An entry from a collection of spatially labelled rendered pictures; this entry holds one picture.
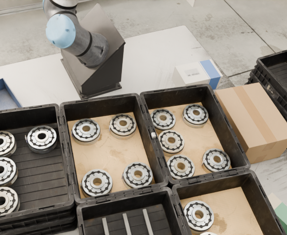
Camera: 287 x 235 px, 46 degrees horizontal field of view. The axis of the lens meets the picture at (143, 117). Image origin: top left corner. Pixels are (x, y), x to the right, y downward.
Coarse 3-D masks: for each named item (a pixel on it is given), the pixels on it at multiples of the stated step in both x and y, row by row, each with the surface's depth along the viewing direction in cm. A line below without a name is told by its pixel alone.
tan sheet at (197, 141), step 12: (168, 108) 141; (180, 108) 142; (180, 120) 138; (156, 132) 133; (180, 132) 134; (192, 132) 135; (204, 132) 136; (192, 144) 132; (204, 144) 132; (216, 144) 133; (192, 156) 128; (180, 168) 124
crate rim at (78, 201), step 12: (108, 96) 128; (120, 96) 129; (132, 96) 130; (60, 108) 122; (144, 120) 123; (156, 156) 115; (72, 168) 109; (72, 180) 106; (120, 192) 105; (132, 192) 106
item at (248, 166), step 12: (204, 84) 138; (144, 108) 127; (228, 120) 128; (156, 144) 118; (240, 144) 122; (168, 168) 112; (240, 168) 116; (168, 180) 110; (180, 180) 110; (192, 180) 111
